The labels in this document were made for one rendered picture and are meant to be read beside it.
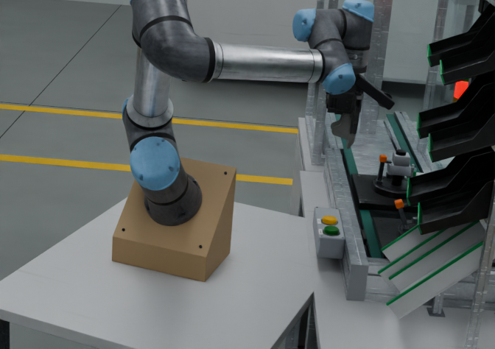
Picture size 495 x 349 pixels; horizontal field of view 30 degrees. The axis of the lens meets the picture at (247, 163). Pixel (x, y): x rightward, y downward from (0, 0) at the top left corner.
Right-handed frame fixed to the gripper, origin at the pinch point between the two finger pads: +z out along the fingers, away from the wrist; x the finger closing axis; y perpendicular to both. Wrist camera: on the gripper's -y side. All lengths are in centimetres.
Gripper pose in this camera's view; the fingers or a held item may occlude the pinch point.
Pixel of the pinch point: (350, 143)
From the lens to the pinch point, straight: 231.2
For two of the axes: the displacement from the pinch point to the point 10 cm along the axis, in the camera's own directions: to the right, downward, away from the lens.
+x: -0.1, 3.4, -9.4
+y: -10.0, -0.8, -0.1
